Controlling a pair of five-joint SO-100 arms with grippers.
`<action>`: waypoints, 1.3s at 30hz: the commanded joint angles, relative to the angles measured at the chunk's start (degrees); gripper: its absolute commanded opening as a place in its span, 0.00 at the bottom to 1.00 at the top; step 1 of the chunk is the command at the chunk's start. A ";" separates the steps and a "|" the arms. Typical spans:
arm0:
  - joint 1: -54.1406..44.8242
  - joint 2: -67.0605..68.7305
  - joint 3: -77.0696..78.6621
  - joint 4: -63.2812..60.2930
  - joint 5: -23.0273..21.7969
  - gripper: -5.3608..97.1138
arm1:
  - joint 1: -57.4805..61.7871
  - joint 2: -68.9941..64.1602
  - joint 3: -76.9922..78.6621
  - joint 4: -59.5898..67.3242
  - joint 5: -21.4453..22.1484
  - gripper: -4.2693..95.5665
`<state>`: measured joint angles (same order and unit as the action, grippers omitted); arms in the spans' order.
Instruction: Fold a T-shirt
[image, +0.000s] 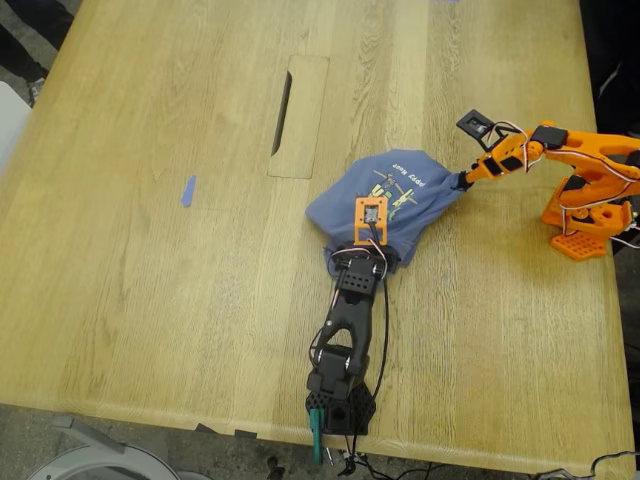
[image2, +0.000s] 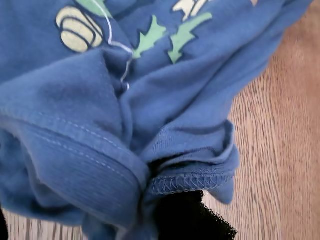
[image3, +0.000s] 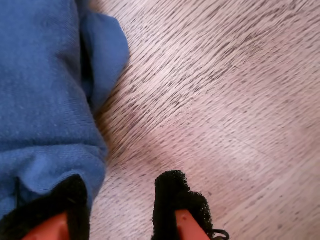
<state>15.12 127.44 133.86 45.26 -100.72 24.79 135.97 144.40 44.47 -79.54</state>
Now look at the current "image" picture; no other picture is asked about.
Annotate green table clamp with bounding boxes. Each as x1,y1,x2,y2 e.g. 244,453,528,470
307,408,327,467

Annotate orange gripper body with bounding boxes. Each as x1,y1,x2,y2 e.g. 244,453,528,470
476,131,545,182

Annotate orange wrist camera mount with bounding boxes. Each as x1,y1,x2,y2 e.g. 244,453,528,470
352,195,389,247

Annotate grey floor cable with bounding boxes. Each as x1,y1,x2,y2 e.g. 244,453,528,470
528,451,640,480

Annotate wooden cable hatch cover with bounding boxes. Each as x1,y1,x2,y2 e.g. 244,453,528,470
267,53,332,181

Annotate fixed orange gripper finger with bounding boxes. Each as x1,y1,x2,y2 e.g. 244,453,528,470
449,161,490,192

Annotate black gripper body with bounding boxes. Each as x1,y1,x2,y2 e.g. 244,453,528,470
325,240,402,280

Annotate person in dark clothing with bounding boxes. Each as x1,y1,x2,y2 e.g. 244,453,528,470
579,0,640,139

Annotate grey sneaker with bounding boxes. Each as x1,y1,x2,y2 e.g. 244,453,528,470
26,77,50,109

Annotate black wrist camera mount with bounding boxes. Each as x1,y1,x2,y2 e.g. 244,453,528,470
455,110,507,152

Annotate white chair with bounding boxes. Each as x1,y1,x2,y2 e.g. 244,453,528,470
0,79,32,177

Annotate blue tape strip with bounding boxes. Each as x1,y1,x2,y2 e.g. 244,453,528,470
179,174,198,210

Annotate black camera cable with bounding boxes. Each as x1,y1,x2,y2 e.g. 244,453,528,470
337,272,441,479

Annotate dark trouser legs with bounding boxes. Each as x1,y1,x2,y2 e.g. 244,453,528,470
0,0,77,85

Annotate blue printed T-shirt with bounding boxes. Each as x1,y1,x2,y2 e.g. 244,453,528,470
304,147,474,267

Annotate grey ring stool base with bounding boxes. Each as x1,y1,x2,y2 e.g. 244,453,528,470
27,414,177,480

